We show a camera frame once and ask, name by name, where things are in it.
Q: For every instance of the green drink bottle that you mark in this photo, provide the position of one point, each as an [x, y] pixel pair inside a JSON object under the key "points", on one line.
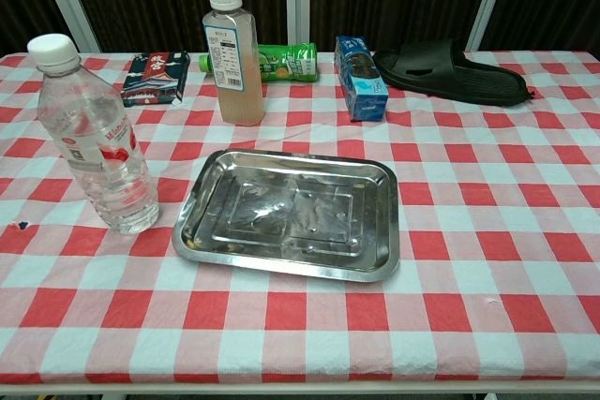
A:
{"points": [[290, 65]]}

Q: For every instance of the stainless steel rectangular tray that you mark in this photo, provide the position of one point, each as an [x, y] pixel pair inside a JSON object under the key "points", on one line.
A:
{"points": [[281, 212]]}

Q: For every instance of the blue cookie box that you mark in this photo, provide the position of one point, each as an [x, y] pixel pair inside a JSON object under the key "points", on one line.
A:
{"points": [[363, 86]]}

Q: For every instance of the red white checkered tablecloth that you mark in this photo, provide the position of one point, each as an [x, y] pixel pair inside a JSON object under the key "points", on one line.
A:
{"points": [[300, 325]]}

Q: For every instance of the pale juice bottle white cap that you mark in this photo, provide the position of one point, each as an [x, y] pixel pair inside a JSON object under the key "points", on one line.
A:
{"points": [[234, 91]]}

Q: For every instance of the dark box with palace print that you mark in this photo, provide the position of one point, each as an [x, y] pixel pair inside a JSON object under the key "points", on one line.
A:
{"points": [[154, 77]]}

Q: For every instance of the clear water bottle white cap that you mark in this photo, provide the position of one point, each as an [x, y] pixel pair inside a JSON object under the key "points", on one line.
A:
{"points": [[108, 175]]}

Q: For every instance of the black rubber slipper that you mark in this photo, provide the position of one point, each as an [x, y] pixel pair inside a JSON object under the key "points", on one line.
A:
{"points": [[445, 74]]}

